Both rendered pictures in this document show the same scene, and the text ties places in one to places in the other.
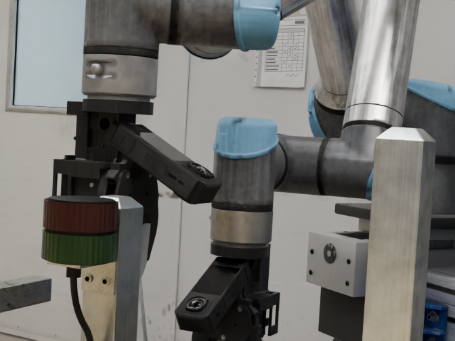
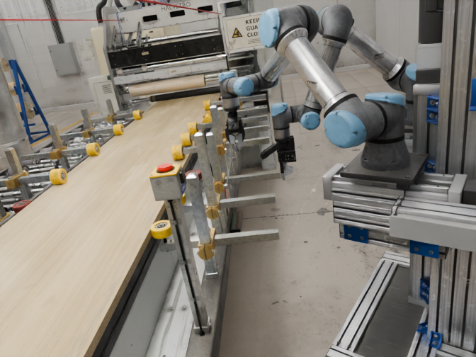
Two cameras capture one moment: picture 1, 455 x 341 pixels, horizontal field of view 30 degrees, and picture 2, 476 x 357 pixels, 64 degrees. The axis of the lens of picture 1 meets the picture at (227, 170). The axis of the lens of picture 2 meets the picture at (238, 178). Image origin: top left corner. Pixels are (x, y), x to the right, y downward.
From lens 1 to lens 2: 1.54 m
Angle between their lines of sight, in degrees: 69
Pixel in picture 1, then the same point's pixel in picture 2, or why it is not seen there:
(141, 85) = (227, 105)
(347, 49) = (369, 60)
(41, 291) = (265, 141)
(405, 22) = not seen: hidden behind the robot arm
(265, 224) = (280, 133)
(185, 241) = not seen: outside the picture
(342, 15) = (357, 50)
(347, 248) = not seen: hidden behind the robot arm
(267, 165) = (278, 117)
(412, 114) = (404, 82)
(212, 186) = (232, 129)
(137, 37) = (224, 95)
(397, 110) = (312, 101)
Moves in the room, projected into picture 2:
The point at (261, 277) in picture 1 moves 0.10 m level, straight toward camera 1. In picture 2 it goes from (290, 146) to (270, 151)
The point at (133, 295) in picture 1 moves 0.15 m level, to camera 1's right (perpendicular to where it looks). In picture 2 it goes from (214, 151) to (227, 159)
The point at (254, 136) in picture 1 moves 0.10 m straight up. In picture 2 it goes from (273, 110) to (270, 87)
